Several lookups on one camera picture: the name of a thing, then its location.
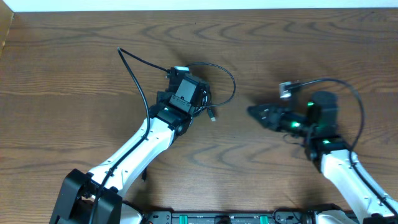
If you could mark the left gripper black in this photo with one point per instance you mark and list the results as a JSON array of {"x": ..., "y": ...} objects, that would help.
[{"x": 170, "y": 84}]

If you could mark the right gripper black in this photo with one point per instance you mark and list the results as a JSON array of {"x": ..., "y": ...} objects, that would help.
[{"x": 275, "y": 116}]

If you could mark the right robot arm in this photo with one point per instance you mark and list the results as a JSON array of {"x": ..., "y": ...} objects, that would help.
[{"x": 331, "y": 154}]

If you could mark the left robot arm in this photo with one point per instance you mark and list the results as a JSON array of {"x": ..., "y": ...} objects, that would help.
[{"x": 97, "y": 196}]

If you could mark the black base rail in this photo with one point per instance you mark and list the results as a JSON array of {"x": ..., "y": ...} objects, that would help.
[{"x": 280, "y": 215}]

